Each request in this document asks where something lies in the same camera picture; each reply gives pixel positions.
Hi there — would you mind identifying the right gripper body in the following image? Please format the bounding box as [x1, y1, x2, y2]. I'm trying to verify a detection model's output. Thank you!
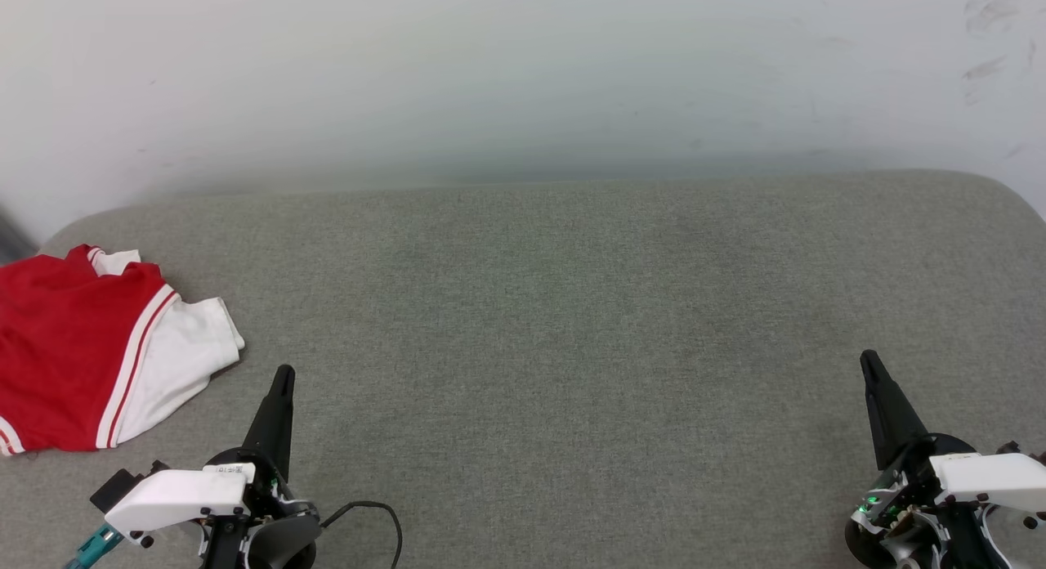
[846, 434, 1014, 569]

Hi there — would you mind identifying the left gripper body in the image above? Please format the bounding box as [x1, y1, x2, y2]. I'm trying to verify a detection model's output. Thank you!
[201, 448, 322, 569]

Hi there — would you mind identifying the teal left camera plug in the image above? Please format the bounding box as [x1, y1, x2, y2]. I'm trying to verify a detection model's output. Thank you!
[65, 524, 125, 569]

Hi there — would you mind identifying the red and white shirt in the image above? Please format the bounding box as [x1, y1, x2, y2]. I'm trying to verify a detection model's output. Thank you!
[0, 244, 246, 457]

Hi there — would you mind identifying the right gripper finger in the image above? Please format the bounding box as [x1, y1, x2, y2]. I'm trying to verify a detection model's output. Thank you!
[860, 350, 931, 472]

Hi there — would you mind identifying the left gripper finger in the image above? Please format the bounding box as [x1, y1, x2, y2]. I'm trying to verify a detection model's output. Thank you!
[243, 365, 296, 482]

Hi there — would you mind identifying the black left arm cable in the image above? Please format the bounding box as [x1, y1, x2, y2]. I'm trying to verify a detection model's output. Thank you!
[320, 501, 403, 569]

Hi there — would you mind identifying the grey metal wall strip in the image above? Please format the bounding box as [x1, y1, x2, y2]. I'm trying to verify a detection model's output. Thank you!
[0, 205, 38, 263]

